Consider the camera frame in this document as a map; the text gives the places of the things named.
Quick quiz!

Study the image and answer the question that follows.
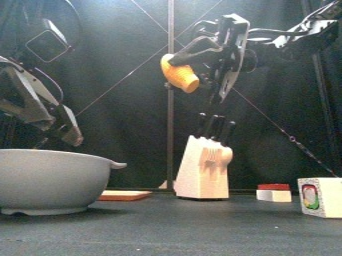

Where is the white cube with colourful print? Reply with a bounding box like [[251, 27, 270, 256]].
[[296, 177, 342, 219]]

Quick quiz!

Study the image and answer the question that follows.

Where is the black toy knife handle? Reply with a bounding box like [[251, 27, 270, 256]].
[[219, 119, 238, 148], [204, 114, 227, 141], [194, 112, 210, 138]]

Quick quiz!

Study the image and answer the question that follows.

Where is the vertical metal frame pole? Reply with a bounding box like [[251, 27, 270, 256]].
[[166, 0, 176, 192]]

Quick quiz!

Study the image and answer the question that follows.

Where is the red and white block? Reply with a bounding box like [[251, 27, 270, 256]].
[[255, 183, 294, 203]]

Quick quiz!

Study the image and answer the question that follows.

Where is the white rectangular plate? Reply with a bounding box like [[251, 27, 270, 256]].
[[97, 189, 154, 202]]

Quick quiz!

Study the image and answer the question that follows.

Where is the grey plastic bowl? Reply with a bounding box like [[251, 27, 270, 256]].
[[0, 148, 128, 216]]

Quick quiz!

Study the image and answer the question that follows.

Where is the yellow toy corn cob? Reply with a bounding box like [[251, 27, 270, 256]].
[[159, 53, 202, 94]]

